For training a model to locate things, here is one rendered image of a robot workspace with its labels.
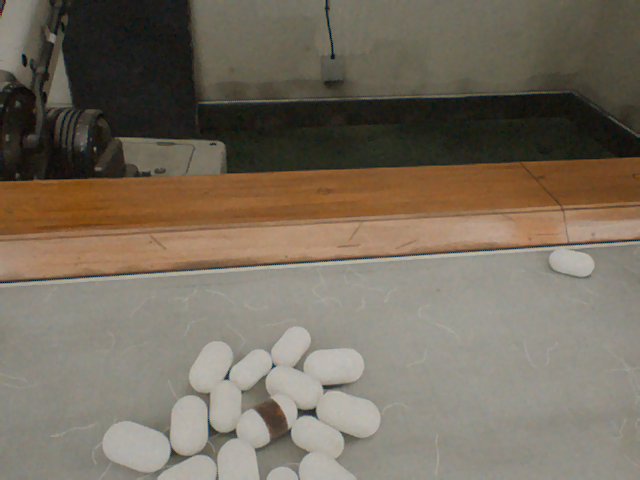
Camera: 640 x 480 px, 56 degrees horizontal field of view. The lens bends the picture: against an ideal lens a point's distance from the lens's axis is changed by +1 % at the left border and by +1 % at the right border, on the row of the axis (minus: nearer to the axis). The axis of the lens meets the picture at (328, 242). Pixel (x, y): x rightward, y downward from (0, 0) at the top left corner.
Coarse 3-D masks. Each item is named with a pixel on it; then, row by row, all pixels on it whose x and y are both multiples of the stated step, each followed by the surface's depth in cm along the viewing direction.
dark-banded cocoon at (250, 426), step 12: (276, 396) 34; (288, 408) 34; (240, 420) 33; (252, 420) 33; (288, 420) 34; (240, 432) 33; (252, 432) 33; (264, 432) 33; (252, 444) 33; (264, 444) 33
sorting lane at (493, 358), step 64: (448, 256) 50; (512, 256) 51; (0, 320) 41; (64, 320) 41; (128, 320) 42; (192, 320) 42; (256, 320) 42; (320, 320) 43; (384, 320) 43; (448, 320) 44; (512, 320) 44; (576, 320) 44; (0, 384) 37; (64, 384) 37; (128, 384) 37; (256, 384) 38; (384, 384) 38; (448, 384) 39; (512, 384) 39; (576, 384) 39; (0, 448) 33; (64, 448) 33; (256, 448) 34; (384, 448) 34; (448, 448) 35; (512, 448) 35; (576, 448) 35
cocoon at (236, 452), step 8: (232, 440) 32; (240, 440) 32; (224, 448) 32; (232, 448) 31; (240, 448) 31; (248, 448) 32; (224, 456) 31; (232, 456) 31; (240, 456) 31; (248, 456) 31; (224, 464) 31; (232, 464) 31; (240, 464) 31; (248, 464) 31; (256, 464) 31; (224, 472) 31; (232, 472) 30; (240, 472) 30; (248, 472) 30; (256, 472) 31
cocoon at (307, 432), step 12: (300, 420) 34; (312, 420) 33; (300, 432) 33; (312, 432) 33; (324, 432) 33; (336, 432) 33; (300, 444) 33; (312, 444) 33; (324, 444) 32; (336, 444) 33; (336, 456) 33
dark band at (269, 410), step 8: (264, 400) 34; (272, 400) 34; (256, 408) 33; (264, 408) 33; (272, 408) 33; (280, 408) 34; (264, 416) 33; (272, 416) 33; (280, 416) 33; (272, 424) 33; (280, 424) 33; (272, 432) 33; (280, 432) 33; (272, 440) 33
